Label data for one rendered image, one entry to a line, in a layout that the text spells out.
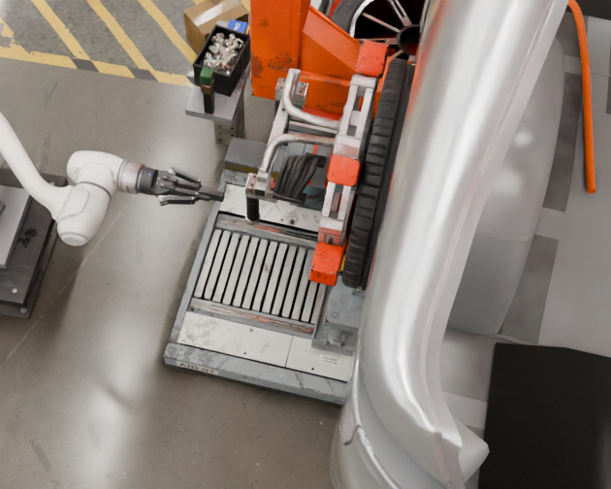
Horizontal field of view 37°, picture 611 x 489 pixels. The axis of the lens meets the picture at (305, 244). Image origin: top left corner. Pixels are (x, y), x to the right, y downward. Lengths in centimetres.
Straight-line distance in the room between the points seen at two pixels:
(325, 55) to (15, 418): 159
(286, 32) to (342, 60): 21
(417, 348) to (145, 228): 213
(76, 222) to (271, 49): 88
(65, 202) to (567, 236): 133
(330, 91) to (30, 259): 114
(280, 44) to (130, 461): 145
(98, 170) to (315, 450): 122
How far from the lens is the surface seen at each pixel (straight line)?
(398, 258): 156
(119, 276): 341
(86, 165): 260
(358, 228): 232
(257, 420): 316
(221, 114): 320
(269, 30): 289
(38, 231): 320
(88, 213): 252
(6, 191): 327
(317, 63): 298
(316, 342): 311
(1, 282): 314
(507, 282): 222
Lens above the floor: 301
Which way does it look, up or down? 61 degrees down
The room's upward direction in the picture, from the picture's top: 6 degrees clockwise
